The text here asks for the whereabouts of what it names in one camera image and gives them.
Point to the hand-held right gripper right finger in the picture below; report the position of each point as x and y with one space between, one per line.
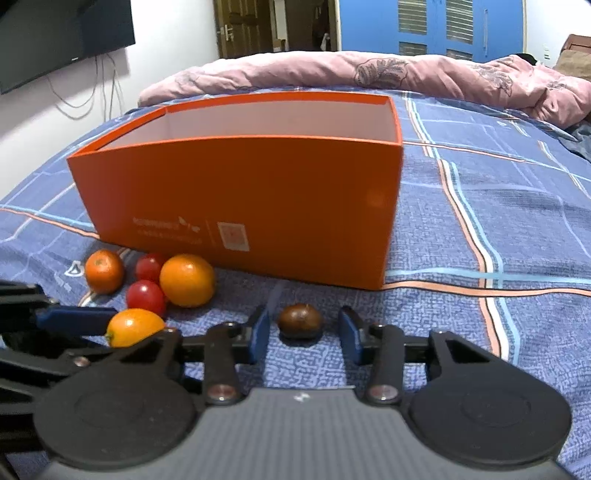
348 334

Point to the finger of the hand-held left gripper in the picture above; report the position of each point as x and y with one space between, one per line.
60 359
76 321

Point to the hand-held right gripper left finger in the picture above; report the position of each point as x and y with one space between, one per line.
261 334

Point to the dark brown chestnut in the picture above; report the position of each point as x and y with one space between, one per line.
300 321

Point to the yellow-orange small tangerine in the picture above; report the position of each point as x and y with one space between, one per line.
134 327
187 287

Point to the orange cardboard box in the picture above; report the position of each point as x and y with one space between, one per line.
258 198

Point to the reddish small tangerine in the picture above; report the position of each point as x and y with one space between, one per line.
105 271

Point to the red cherry tomato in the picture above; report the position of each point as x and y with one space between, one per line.
145 297
150 268

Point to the blue plaid bedsheet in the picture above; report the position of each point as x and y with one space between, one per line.
461 207

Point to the pink floral quilt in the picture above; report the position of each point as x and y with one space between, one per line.
286 69

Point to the blue-grey pillow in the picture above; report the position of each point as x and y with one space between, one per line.
581 143

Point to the brown wooden door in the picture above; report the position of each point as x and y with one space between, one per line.
244 32

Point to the blue wardrobe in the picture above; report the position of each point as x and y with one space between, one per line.
434 27

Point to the dark clothing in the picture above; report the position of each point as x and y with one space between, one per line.
526 58

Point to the brown pillow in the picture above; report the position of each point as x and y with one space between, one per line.
577 64

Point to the wooden bed headboard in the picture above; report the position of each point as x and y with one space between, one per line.
579 42

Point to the black wall television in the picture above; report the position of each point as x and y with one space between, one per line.
55 37

